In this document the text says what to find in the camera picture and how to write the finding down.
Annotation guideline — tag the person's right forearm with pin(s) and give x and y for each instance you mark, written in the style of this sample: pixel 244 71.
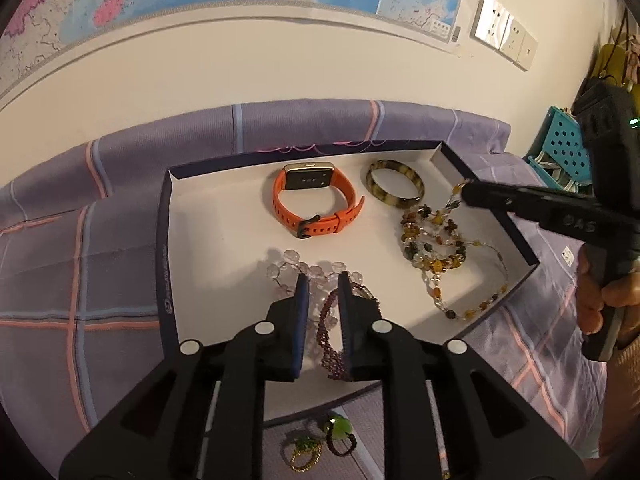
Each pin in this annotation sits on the person's right forearm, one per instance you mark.
pixel 622 400

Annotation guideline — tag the small white fabric tag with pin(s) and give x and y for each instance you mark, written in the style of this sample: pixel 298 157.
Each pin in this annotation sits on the small white fabric tag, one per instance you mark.
pixel 567 256

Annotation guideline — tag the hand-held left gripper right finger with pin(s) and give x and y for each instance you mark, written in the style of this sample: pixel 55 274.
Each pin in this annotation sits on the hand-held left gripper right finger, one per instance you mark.
pixel 347 325

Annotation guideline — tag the teal perforated plastic basket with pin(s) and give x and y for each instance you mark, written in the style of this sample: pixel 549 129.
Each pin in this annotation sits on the teal perforated plastic basket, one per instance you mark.
pixel 560 145

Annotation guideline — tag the dark purple box lid tray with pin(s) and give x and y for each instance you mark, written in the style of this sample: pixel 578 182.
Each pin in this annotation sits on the dark purple box lid tray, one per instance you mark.
pixel 220 220

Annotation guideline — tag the yellow hanging bag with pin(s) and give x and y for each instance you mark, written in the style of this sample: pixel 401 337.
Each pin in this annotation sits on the yellow hanging bag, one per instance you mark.
pixel 612 62

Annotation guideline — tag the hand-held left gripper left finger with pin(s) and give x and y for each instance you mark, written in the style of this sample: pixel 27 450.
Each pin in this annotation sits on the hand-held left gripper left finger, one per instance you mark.
pixel 301 325

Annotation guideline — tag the white wall socket plate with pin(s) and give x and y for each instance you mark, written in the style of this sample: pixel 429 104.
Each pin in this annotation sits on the white wall socket plate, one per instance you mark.
pixel 490 17
pixel 527 52
pixel 514 40

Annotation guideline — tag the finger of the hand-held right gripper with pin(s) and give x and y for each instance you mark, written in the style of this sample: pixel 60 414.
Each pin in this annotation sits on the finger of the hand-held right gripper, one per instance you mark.
pixel 500 200

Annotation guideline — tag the orange smartwatch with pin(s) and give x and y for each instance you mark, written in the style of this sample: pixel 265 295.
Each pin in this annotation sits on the orange smartwatch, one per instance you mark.
pixel 280 205

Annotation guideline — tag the purple checked bed sheet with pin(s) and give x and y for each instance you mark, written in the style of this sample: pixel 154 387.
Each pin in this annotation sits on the purple checked bed sheet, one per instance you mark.
pixel 75 260

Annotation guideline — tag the person's right hand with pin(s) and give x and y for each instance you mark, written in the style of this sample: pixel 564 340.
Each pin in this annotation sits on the person's right hand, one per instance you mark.
pixel 587 300

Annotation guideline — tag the tortoiseshell bangle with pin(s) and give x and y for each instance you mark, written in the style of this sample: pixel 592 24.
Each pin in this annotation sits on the tortoiseshell bangle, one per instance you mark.
pixel 372 187

